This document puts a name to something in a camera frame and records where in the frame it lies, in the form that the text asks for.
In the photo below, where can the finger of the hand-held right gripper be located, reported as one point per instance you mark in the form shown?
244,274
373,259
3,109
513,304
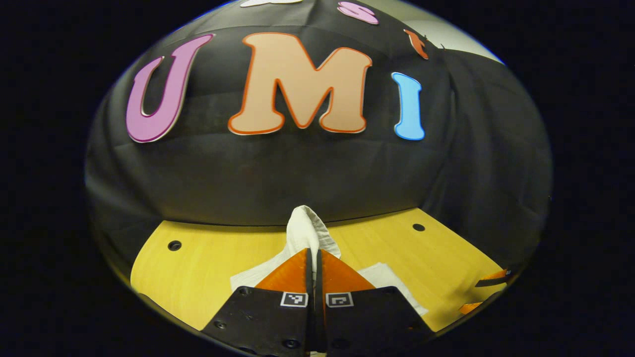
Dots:
471,308
491,282

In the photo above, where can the black backdrop cloth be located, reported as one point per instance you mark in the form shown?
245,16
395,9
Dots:
297,168

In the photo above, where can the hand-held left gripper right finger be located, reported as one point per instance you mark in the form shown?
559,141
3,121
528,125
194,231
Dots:
362,322

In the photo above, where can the white jeans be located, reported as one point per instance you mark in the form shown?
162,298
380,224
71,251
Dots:
305,228

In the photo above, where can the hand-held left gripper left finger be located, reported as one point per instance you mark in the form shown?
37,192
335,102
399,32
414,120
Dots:
278,322

